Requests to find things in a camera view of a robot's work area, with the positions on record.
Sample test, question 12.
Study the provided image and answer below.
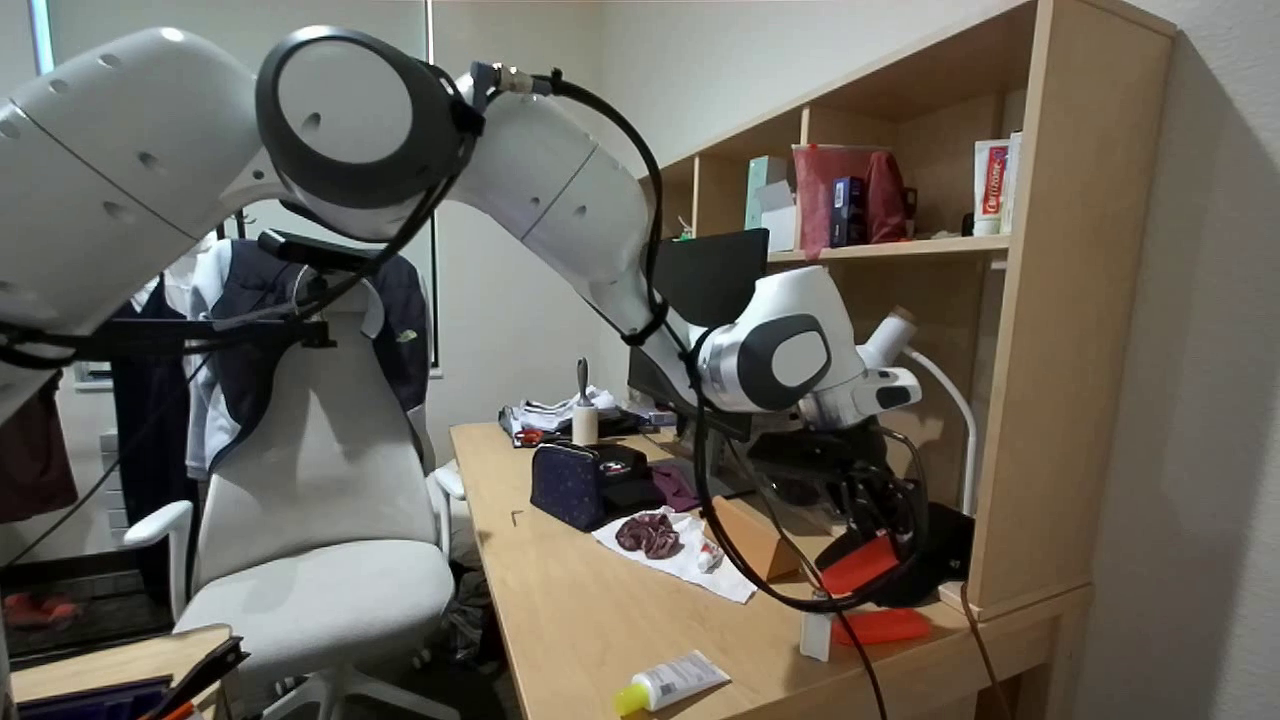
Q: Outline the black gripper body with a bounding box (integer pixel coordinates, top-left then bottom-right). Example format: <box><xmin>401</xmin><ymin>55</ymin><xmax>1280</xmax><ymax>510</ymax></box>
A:
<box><xmin>794</xmin><ymin>421</ymin><xmax>929</xmax><ymax>532</ymax></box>

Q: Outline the white tube yellow cap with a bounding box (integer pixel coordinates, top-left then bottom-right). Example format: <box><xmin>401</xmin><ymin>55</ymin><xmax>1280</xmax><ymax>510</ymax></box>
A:
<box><xmin>609</xmin><ymin>648</ymin><xmax>734</xmax><ymax>717</ymax></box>

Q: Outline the purple cloth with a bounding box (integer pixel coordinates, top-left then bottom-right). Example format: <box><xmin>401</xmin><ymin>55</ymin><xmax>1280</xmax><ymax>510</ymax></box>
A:
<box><xmin>648</xmin><ymin>456</ymin><xmax>706</xmax><ymax>516</ymax></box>

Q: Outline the black cap red logo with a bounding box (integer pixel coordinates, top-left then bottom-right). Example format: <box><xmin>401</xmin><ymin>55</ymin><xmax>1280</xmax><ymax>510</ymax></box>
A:
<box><xmin>872</xmin><ymin>502</ymin><xmax>974</xmax><ymax>612</ymax></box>

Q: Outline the brown cardboard box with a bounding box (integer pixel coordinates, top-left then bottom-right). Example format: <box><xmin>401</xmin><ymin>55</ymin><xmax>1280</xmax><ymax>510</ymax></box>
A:
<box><xmin>712</xmin><ymin>492</ymin><xmax>804</xmax><ymax>586</ymax></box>

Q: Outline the small clear plastic bottle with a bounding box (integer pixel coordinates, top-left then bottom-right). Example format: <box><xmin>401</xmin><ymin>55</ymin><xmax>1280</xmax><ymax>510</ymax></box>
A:
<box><xmin>794</xmin><ymin>604</ymin><xmax>834</xmax><ymax>663</ymax></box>

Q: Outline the white desk lamp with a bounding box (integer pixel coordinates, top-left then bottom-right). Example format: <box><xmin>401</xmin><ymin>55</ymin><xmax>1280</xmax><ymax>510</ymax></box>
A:
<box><xmin>858</xmin><ymin>314</ymin><xmax>985</xmax><ymax>516</ymax></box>

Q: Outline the dark purple crumpled item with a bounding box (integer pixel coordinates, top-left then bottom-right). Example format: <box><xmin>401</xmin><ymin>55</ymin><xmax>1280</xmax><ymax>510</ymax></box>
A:
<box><xmin>613</xmin><ymin>510</ymin><xmax>688</xmax><ymax>562</ymax></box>

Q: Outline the black computer monitor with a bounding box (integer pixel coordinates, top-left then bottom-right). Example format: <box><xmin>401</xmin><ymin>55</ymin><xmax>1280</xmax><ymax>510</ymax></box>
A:
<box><xmin>623</xmin><ymin>226</ymin><xmax>770</xmax><ymax>415</ymax></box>

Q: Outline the wooden desk shelf unit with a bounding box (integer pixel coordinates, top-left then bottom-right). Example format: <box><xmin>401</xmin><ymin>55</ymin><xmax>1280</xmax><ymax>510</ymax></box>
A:
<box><xmin>627</xmin><ymin>0</ymin><xmax>1185</xmax><ymax>622</ymax></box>

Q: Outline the small white box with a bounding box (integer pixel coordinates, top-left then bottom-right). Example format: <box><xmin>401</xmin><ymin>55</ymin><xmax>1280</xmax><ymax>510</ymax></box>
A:
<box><xmin>760</xmin><ymin>178</ymin><xmax>804</xmax><ymax>257</ymax></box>

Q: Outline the dark navy pouch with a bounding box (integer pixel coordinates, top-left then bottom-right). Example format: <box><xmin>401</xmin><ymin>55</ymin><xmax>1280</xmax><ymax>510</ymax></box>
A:
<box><xmin>528</xmin><ymin>440</ymin><xmax>659</xmax><ymax>537</ymax></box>

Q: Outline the red bag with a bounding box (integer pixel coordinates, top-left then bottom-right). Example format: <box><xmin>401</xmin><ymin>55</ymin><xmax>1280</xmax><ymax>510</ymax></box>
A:
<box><xmin>789</xmin><ymin>139</ymin><xmax>919</xmax><ymax>257</ymax></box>

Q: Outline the pale green box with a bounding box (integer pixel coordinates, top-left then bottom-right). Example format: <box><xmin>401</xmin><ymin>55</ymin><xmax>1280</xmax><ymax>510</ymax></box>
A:
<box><xmin>741</xmin><ymin>152</ymin><xmax>776</xmax><ymax>231</ymax></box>

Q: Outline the white printed card box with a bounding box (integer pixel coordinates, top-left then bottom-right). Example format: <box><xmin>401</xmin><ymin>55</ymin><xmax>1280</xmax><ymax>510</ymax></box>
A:
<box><xmin>970</xmin><ymin>131</ymin><xmax>1029</xmax><ymax>242</ymax></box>

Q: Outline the white office chair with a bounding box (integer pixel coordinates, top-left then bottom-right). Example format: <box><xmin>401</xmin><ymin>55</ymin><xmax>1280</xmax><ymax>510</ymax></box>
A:
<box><xmin>120</xmin><ymin>272</ymin><xmax>464</xmax><ymax>720</ymax></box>

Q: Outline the dark navy jacket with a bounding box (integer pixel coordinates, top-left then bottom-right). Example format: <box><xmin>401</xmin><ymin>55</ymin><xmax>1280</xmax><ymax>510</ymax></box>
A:
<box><xmin>212</xmin><ymin>235</ymin><xmax>433</xmax><ymax>432</ymax></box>

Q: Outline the white hanging shirt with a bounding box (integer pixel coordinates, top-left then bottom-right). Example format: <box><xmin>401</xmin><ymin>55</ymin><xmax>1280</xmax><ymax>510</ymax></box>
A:
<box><xmin>164</xmin><ymin>246</ymin><xmax>242</xmax><ymax>477</ymax></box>

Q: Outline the black hanging garment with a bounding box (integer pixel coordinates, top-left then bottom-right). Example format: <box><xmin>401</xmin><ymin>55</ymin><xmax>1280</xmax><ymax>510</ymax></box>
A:
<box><xmin>105</xmin><ymin>298</ymin><xmax>190</xmax><ymax>526</ymax></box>

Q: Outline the black storage bin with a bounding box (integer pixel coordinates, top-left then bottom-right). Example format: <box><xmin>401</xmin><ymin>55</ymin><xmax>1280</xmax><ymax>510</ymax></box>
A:
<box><xmin>0</xmin><ymin>543</ymin><xmax>176</xmax><ymax>667</ymax></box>

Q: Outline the maroon hanging garment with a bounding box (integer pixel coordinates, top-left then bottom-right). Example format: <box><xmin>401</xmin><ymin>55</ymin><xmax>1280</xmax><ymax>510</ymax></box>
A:
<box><xmin>0</xmin><ymin>375</ymin><xmax>78</xmax><ymax>526</ymax></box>

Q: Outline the thin black desk cable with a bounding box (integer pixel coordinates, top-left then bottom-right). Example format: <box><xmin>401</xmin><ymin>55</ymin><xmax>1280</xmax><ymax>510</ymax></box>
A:
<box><xmin>744</xmin><ymin>492</ymin><xmax>891</xmax><ymax>720</ymax></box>

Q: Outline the thin black lamp cable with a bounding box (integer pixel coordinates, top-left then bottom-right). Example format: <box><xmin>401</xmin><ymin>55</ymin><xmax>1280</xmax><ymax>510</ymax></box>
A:
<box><xmin>957</xmin><ymin>586</ymin><xmax>1016</xmax><ymax>720</ymax></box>

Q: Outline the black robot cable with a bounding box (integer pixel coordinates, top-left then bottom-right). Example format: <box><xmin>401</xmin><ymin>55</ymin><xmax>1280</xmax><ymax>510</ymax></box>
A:
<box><xmin>0</xmin><ymin>59</ymin><xmax>937</xmax><ymax>624</ymax></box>

